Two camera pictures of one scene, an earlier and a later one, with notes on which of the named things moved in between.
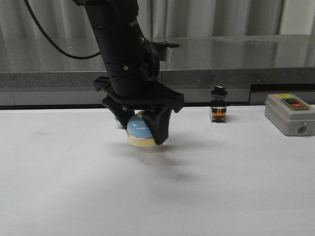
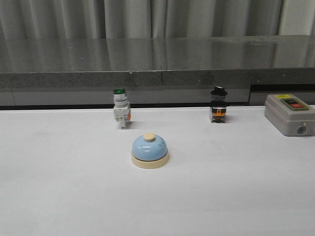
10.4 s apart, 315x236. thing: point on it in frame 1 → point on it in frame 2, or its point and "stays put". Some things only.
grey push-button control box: (290, 115) stays put
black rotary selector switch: (218, 104) stays put
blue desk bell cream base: (139, 132) → (149, 151)
